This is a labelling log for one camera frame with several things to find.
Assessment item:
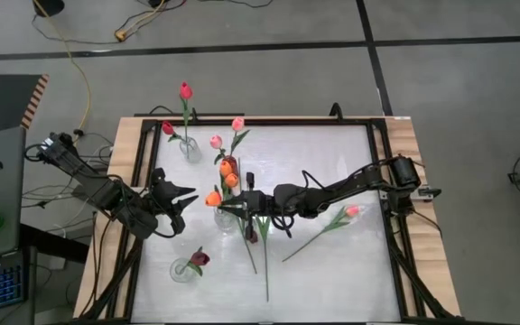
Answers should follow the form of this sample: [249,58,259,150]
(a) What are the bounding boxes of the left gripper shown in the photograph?
[150,167,200,235]

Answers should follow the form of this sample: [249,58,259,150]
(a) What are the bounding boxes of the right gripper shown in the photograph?
[218,172,274,229]

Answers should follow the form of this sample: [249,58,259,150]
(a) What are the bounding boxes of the orange artificial tulip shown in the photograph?
[218,160,236,200]
[204,190,229,218]
[223,172,241,213]

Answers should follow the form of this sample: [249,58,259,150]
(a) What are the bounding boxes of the embossed clear glass vase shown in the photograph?
[214,206,241,234]

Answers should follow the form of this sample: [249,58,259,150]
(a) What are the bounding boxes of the smooth clear glass vase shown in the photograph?
[179,136,203,164]

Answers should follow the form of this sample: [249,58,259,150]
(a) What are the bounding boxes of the red glass vase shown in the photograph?
[221,153,241,181]

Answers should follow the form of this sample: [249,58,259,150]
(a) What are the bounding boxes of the round clear glass vase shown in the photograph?
[168,257,196,284]

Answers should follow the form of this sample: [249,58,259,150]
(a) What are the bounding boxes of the yellow power plug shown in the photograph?
[114,0,171,42]

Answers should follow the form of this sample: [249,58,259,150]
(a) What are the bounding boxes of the black floor mat orange stripes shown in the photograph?
[0,74,50,139]

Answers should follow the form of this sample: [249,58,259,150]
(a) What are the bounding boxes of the black round stand base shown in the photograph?
[32,0,66,18]

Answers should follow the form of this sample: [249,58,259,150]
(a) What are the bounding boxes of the black aluminium table frame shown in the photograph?
[68,101,464,325]

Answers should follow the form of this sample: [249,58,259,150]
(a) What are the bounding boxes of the black floor cable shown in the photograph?
[31,0,187,46]

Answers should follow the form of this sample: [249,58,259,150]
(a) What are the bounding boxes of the yellow extension cable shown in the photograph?
[32,0,94,136]

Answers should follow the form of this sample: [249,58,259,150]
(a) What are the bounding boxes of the silver frame bracket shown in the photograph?
[411,184,441,200]

